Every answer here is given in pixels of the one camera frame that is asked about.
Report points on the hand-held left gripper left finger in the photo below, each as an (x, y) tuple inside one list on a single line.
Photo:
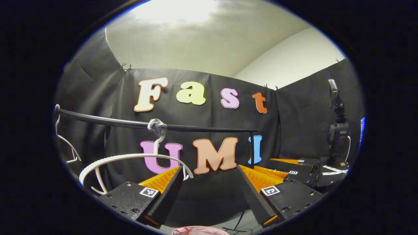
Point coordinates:
[(169, 192)]

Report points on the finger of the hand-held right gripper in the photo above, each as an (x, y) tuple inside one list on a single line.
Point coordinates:
[(308, 162), (302, 178)]

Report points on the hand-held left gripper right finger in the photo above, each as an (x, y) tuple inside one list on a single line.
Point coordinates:
[(251, 199)]

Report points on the pink laundry hamper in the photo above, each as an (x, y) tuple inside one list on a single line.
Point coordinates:
[(202, 231)]

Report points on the white plastic clothes hanger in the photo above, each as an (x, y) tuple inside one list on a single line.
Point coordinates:
[(70, 146), (137, 155)]

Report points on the black clothes rack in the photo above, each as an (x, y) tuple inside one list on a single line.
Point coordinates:
[(114, 121)]

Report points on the blue glowing panel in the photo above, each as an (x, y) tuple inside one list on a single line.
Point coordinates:
[(362, 130)]

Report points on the ceiling light panel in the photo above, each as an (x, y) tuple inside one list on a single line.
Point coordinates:
[(176, 9)]

